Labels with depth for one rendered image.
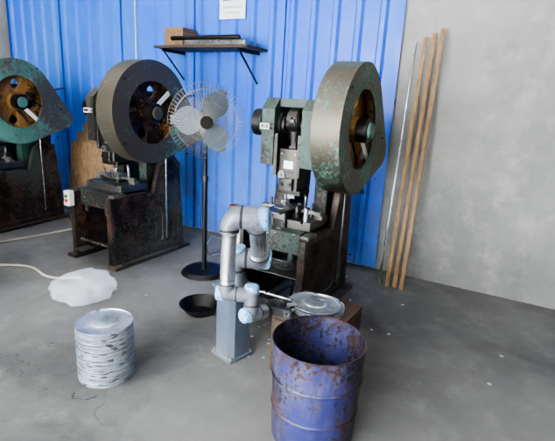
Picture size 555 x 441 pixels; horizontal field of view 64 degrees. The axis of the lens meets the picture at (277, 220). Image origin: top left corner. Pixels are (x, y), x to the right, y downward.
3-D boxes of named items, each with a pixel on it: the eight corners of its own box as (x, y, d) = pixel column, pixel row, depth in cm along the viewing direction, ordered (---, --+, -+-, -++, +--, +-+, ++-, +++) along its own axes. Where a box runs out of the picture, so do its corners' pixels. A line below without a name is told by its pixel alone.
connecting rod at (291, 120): (295, 161, 293) (298, 108, 284) (279, 158, 299) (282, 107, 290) (308, 157, 311) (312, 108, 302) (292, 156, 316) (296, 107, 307)
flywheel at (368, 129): (380, 43, 258) (394, 123, 317) (347, 43, 267) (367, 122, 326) (343, 141, 232) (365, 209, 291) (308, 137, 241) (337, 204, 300)
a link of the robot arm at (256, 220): (247, 253, 258) (241, 199, 212) (272, 255, 258) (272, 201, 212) (244, 272, 252) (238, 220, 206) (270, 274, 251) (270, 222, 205)
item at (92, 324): (140, 327, 229) (140, 325, 229) (80, 342, 213) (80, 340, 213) (123, 305, 252) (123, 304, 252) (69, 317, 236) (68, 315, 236)
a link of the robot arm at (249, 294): (236, 285, 216) (235, 307, 217) (259, 287, 215) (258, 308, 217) (238, 281, 224) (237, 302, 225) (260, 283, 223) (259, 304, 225)
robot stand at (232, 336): (229, 365, 253) (232, 293, 242) (210, 351, 266) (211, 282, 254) (254, 353, 266) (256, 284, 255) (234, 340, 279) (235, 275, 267)
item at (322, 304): (340, 297, 259) (340, 297, 259) (340, 318, 231) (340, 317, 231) (291, 290, 262) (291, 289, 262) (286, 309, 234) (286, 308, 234)
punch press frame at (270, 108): (297, 304, 298) (312, 99, 263) (243, 289, 318) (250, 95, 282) (339, 269, 366) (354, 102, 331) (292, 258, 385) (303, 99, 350)
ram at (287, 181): (293, 192, 296) (296, 148, 288) (274, 189, 303) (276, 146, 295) (305, 189, 311) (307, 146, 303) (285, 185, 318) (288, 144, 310)
